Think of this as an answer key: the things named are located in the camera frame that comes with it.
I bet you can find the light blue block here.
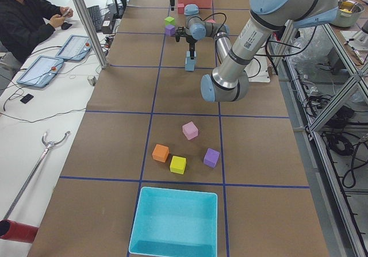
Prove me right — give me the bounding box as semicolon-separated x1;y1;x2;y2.
186;51;197;63
185;59;196;71

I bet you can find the pink block near pink tray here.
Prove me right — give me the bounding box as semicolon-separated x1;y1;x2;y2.
177;3;185;14

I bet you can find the green block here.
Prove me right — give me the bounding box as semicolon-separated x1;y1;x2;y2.
164;16;175;26

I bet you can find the purple block right side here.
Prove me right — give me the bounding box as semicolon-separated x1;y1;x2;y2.
164;24;176;37

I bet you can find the purple block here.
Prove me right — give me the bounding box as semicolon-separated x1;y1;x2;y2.
164;24;176;37
203;148;220;168

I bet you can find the light pink block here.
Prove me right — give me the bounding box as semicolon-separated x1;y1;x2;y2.
182;121;199;140

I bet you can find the black keyboard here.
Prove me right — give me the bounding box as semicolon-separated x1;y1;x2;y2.
87;5;103;32

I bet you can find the orange block left side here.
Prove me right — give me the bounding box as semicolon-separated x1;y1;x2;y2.
152;144;170;163

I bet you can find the purple block left side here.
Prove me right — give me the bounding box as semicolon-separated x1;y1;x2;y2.
203;148;220;168

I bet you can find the teach pendant far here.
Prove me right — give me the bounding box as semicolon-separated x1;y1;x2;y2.
55;35;91;62

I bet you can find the teach pendant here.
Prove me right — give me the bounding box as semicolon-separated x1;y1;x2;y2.
17;55;64;89
55;35;91;62

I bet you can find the yellow block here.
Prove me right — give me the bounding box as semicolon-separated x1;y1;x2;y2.
170;156;186;174

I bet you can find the teach pendant near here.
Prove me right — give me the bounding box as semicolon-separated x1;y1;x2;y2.
17;55;64;89

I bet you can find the seated person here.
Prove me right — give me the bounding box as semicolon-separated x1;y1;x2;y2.
1;0;74;63

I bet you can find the steel bowl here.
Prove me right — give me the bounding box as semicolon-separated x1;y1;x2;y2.
331;0;365;28

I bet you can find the black smartphone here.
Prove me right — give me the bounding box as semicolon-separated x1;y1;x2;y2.
20;94;34;104

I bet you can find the metal reacher grabber tool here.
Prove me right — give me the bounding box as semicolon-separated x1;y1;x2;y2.
3;131;71;220

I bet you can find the cyan plastic tray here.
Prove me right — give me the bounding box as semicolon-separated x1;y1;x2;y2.
128;187;218;256

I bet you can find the red bottle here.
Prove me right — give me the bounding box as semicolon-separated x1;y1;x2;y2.
1;220;39;243

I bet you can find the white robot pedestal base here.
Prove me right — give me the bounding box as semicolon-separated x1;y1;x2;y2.
245;56;271;83

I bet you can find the aluminium frame post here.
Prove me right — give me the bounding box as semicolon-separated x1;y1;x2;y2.
72;0;108;69

